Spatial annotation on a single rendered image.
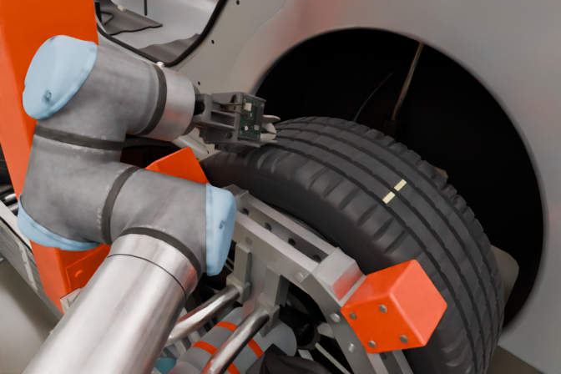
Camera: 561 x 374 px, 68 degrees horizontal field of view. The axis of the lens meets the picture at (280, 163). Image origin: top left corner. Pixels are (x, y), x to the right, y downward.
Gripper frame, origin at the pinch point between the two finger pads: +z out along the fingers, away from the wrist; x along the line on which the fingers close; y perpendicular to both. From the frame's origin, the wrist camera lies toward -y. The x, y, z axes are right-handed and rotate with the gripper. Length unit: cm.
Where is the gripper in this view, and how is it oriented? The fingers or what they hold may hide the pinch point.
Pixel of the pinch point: (266, 133)
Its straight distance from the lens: 71.4
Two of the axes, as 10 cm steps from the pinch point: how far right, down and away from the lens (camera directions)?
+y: 7.6, 0.7, -6.5
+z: 6.4, 1.1, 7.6
